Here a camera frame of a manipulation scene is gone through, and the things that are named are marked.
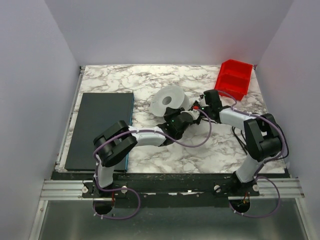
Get white perforated cable spool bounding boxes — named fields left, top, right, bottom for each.
left=149, top=85, right=190, bottom=117

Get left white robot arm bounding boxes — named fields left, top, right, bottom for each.
left=93, top=107, right=200, bottom=189

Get aluminium frame rail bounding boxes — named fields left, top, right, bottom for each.
left=30, top=65, right=307, bottom=240

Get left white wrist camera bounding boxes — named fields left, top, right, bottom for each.
left=180, top=109, right=200, bottom=123

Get red plastic bin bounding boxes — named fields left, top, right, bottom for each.
left=214, top=59, right=253, bottom=101

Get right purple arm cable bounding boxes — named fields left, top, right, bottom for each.
left=217, top=90, right=287, bottom=218

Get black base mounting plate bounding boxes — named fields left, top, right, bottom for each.
left=51, top=172, right=266, bottom=210

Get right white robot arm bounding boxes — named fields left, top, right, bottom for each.
left=192, top=89, right=288, bottom=184

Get dark grey flat box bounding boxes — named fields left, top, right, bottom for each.
left=64, top=92, right=135, bottom=172

